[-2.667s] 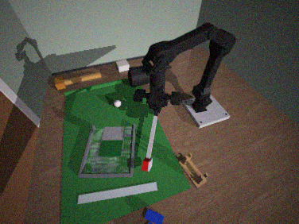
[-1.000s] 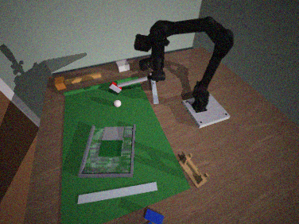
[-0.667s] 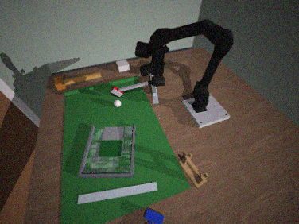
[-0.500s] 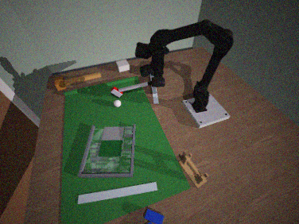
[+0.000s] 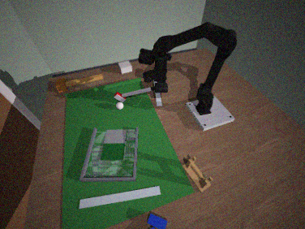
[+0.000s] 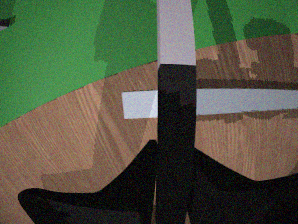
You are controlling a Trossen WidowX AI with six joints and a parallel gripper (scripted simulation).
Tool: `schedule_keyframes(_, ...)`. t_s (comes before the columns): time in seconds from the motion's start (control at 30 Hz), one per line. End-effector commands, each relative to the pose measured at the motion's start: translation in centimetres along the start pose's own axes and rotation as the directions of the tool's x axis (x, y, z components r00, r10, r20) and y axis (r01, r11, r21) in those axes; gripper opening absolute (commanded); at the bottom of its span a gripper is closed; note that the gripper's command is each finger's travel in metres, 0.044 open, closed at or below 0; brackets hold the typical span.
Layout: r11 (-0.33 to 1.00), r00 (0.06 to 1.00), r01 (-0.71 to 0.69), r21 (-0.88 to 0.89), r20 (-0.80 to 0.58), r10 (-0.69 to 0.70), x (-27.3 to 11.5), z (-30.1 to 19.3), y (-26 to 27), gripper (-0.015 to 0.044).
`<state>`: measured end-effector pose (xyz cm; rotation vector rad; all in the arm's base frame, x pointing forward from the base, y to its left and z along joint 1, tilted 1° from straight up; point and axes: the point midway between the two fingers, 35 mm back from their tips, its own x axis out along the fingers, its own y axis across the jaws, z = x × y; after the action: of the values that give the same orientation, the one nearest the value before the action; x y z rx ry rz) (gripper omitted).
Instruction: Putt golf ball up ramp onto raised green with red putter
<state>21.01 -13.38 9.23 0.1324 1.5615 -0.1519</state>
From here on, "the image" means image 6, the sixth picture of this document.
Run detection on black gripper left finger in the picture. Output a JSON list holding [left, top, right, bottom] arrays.
[[17, 139, 157, 224]]

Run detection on green putting mat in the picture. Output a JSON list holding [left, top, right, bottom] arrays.
[[0, 0, 290, 127]]

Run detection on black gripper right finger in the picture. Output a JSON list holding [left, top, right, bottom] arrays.
[[186, 148, 298, 224]]

